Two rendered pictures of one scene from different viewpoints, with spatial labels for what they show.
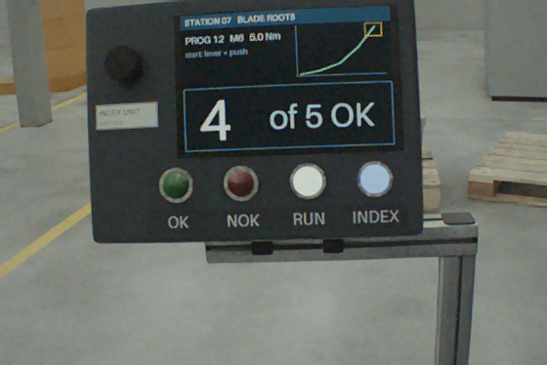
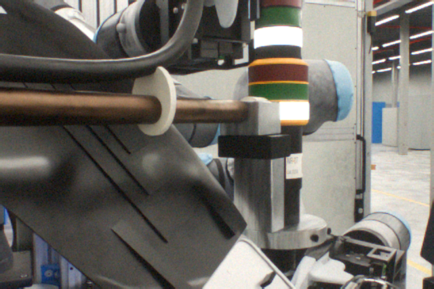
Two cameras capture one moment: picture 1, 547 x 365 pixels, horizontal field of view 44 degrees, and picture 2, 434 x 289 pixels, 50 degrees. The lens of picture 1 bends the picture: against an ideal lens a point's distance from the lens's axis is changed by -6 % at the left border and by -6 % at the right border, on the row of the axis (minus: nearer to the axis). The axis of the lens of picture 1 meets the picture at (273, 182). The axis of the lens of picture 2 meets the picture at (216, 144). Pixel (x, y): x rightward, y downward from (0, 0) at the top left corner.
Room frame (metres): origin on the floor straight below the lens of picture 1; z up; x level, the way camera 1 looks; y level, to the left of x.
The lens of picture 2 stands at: (1.17, -0.91, 1.36)
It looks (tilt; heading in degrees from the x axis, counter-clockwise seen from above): 3 degrees down; 154
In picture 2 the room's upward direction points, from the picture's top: straight up
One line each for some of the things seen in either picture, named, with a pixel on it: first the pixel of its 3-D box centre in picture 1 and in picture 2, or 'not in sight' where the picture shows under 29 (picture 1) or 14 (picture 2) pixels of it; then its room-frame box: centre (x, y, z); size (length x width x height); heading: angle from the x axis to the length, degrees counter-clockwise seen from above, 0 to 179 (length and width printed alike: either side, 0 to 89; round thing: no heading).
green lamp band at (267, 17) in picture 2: not in sight; (277, 21); (0.88, -0.72, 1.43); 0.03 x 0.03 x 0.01
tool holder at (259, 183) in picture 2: not in sight; (272, 171); (0.89, -0.73, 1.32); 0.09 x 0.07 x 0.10; 120
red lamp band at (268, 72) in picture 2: not in sight; (277, 74); (0.88, -0.72, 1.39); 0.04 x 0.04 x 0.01
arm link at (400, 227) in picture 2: not in sight; (380, 240); (0.65, -0.38, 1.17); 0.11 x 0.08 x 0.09; 122
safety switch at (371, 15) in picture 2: not in sight; (366, 32); (-0.74, 0.94, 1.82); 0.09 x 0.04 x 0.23; 85
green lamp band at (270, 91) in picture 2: not in sight; (277, 93); (0.88, -0.72, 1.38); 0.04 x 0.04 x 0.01
